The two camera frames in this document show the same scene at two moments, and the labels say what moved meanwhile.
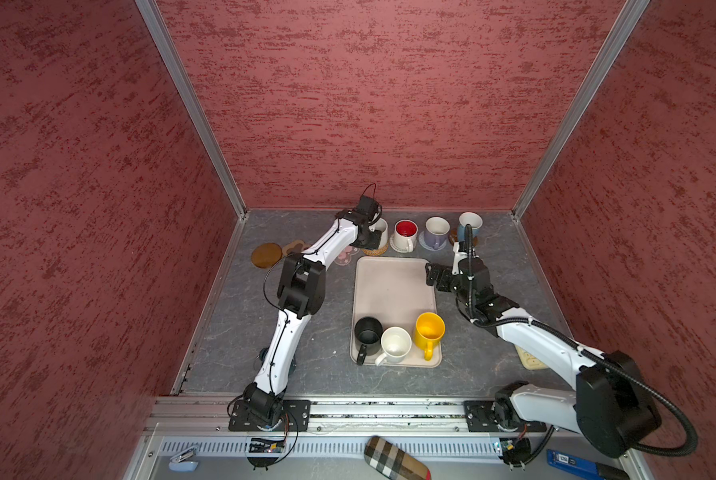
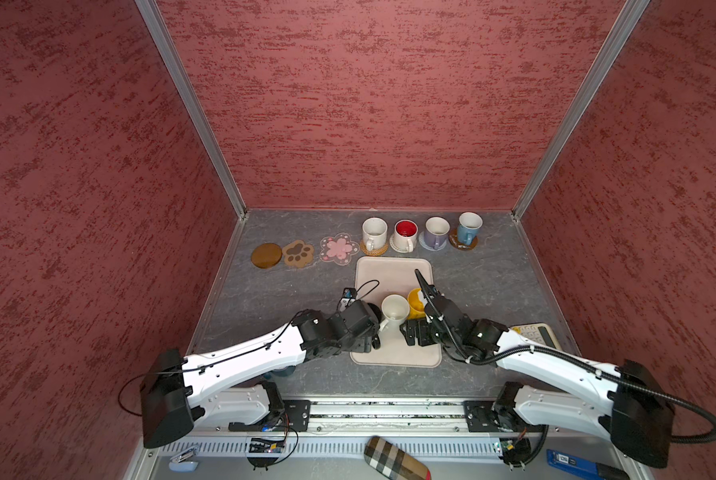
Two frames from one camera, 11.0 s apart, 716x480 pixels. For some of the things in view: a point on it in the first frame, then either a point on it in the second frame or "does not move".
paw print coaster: x=295 y=246 does not move
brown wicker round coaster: x=371 y=252 does not move
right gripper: x=444 y=272 to x=410 y=336
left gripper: x=373 y=244 to x=362 y=343
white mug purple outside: x=436 y=230 does not move
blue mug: x=472 y=218 does not move
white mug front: x=396 y=342 to x=395 y=308
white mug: x=382 y=225 does not move
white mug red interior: x=405 y=233 does not move
